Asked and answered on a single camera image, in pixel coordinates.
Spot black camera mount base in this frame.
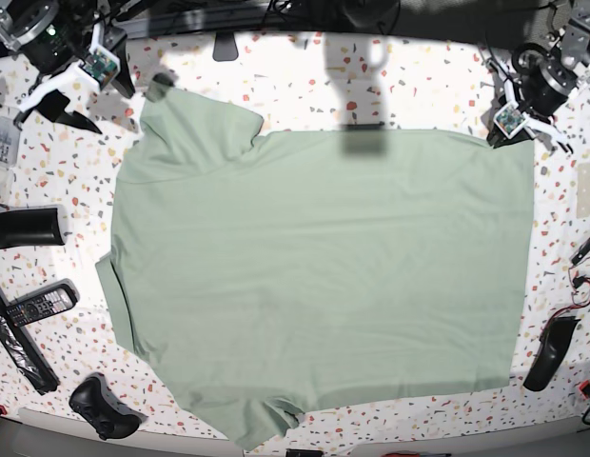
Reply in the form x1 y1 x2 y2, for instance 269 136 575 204
212 31 239 62

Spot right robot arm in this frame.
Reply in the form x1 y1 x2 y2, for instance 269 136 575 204
0 1 121 133

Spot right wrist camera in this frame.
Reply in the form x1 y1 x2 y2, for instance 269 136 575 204
81 46 120 89

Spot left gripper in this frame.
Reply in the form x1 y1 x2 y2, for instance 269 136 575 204
486 43 574 152

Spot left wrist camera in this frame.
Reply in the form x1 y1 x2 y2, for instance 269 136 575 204
494 104 528 139

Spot black cylinder bottle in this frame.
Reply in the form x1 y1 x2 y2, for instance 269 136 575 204
0 207 65 249

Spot clear plastic parts box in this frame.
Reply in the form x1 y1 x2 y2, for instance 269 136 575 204
0 106 20 204

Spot long black bar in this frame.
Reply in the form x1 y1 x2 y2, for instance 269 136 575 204
0 288 60 395

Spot black game controller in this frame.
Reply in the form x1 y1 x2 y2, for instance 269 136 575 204
69 376 142 441

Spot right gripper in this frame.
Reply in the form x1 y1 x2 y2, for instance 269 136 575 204
14 22 135 134

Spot black remote control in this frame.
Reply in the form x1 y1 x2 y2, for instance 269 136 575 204
7 280 79 328

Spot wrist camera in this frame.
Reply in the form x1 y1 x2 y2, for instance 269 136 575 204
81 46 120 89
494 104 528 139

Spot red and black wires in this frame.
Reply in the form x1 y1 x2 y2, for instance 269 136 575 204
541 232 590 334

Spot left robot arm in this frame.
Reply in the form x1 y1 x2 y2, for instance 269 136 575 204
107 1 590 149

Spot green T-shirt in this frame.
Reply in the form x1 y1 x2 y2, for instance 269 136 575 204
96 81 534 450

